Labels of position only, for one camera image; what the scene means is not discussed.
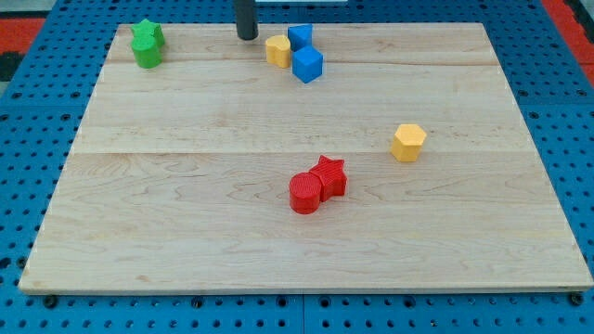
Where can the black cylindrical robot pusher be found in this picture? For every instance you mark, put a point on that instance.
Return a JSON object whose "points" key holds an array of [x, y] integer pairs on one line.
{"points": [[246, 19]]}

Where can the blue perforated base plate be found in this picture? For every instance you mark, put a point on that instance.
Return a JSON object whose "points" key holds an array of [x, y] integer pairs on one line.
{"points": [[42, 107]]}

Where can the green cylinder block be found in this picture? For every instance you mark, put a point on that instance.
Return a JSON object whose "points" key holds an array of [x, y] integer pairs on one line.
{"points": [[146, 51]]}

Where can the red cylinder block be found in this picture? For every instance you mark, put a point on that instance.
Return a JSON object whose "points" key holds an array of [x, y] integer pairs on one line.
{"points": [[305, 189]]}

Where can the blue triangle block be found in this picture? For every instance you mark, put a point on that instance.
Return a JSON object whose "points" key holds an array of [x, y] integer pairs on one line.
{"points": [[300, 36]]}

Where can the blue cube block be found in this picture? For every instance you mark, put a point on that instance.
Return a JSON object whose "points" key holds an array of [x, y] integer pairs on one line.
{"points": [[307, 64]]}

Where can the yellow heart block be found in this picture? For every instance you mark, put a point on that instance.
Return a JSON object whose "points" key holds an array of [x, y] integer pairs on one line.
{"points": [[278, 51]]}

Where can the red star block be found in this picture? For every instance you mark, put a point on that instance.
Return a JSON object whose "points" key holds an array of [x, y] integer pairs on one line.
{"points": [[332, 177]]}

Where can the light wooden board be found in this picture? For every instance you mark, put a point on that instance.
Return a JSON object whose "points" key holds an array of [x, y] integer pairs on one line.
{"points": [[406, 167]]}

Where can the green star block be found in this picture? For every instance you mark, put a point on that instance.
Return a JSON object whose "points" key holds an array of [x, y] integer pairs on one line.
{"points": [[146, 29]]}

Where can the yellow hexagon block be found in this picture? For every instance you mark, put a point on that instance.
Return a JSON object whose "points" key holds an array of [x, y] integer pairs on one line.
{"points": [[408, 141]]}

